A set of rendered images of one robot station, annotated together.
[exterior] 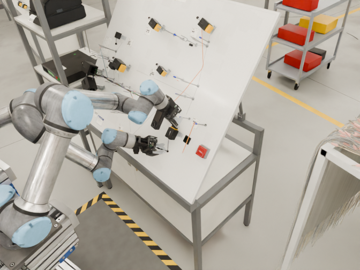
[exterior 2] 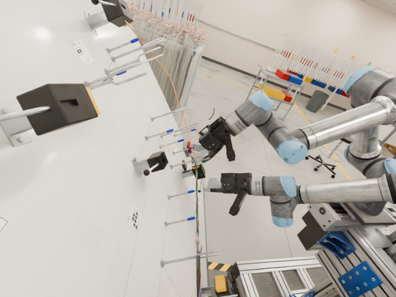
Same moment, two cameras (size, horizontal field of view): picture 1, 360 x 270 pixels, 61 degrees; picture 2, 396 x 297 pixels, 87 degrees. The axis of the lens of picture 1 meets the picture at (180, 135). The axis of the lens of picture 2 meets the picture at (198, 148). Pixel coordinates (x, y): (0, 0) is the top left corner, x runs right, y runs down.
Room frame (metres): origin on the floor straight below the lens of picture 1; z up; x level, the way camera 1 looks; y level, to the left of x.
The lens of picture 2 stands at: (1.86, 0.32, 1.67)
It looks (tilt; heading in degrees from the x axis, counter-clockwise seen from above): 33 degrees down; 208
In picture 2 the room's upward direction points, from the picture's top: 21 degrees clockwise
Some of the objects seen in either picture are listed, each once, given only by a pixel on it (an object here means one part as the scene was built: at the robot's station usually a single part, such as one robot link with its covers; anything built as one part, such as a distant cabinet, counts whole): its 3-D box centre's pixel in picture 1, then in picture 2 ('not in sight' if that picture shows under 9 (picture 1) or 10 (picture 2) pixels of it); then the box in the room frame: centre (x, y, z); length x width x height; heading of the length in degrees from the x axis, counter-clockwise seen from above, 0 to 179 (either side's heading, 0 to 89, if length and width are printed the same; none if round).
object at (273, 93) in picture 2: not in sight; (269, 95); (-2.85, -0.98, 0.54); 0.99 x 0.50 x 1.08; 133
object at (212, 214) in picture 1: (168, 154); not in sight; (1.66, 0.10, 0.60); 1.17 x 0.58 x 0.40; 41
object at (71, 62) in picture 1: (71, 67); not in sight; (2.20, 0.80, 1.09); 0.35 x 0.33 x 0.07; 41
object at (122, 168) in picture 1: (114, 157); not in sight; (1.67, 0.50, 0.60); 0.55 x 0.02 x 0.39; 41
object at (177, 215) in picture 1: (162, 199); not in sight; (1.25, 0.15, 0.60); 0.55 x 0.03 x 0.39; 41
